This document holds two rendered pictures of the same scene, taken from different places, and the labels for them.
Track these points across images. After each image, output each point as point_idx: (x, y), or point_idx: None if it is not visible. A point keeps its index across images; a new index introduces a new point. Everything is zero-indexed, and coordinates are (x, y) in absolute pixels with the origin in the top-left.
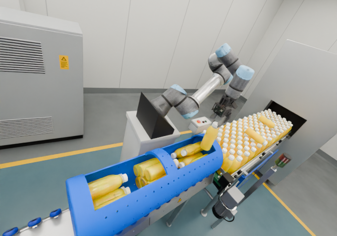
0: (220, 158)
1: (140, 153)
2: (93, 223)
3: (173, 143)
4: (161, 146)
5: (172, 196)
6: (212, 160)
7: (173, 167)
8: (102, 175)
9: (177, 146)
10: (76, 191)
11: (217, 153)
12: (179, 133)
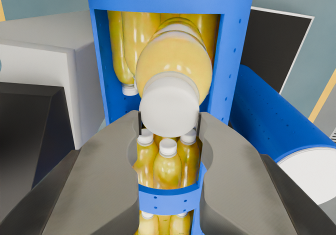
0: None
1: (92, 135)
2: None
3: (83, 48)
4: (86, 90)
5: None
6: (236, 51)
7: (191, 197)
8: None
9: (106, 69)
10: None
11: (235, 6)
12: (61, 57)
